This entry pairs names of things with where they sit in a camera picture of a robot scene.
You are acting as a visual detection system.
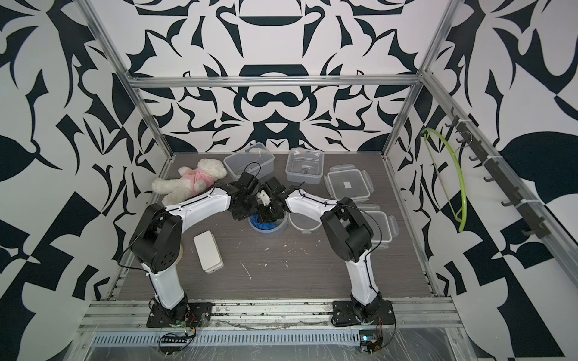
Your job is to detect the round clear container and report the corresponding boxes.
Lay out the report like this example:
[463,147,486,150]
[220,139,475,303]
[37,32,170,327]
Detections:
[248,213,288,236]

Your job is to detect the blue cleaning cloth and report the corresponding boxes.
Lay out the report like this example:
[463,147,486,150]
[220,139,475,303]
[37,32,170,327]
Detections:
[250,215,281,231]

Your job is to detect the clear rectangular lunch box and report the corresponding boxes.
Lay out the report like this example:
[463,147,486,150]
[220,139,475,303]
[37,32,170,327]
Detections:
[285,148,325,185]
[224,143,275,181]

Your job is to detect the round clear container lid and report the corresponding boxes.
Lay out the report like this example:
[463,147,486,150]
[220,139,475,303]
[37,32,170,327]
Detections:
[288,213,322,236]

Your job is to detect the clear lunch box lid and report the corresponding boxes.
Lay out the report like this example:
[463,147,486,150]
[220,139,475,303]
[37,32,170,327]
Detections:
[358,205,399,248]
[325,164,374,203]

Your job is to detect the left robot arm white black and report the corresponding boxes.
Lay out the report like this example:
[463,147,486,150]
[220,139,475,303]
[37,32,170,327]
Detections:
[129,171,260,321]

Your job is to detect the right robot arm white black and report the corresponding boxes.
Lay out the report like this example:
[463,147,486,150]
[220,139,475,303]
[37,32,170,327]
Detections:
[257,177,382,314]

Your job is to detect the white teddy bear pink shirt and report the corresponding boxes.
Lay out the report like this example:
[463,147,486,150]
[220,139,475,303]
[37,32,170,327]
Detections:
[151,159,227,206]

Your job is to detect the white rectangular box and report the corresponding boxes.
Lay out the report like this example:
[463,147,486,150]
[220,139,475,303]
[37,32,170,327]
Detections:
[194,230,224,274]

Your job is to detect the pink round alarm clock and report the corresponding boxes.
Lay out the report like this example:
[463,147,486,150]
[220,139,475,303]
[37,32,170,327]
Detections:
[176,245,184,264]

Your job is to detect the green clothes hanger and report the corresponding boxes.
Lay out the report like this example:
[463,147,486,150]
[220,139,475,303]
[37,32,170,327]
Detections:
[421,127,468,233]

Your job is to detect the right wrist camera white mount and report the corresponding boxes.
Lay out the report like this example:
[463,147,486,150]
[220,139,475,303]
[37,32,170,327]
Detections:
[257,190,271,207]

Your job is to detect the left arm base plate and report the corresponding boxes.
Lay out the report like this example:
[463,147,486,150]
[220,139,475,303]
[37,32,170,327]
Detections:
[146,299,214,329]

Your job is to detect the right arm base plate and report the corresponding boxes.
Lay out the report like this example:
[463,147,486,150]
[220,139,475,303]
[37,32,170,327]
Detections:
[331,298,397,327]

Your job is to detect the aluminium frame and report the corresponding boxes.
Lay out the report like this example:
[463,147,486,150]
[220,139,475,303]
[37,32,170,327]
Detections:
[74,0,578,361]

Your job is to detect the black wall hook rack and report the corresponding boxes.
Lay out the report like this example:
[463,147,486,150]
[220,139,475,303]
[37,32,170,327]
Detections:
[447,107,552,239]

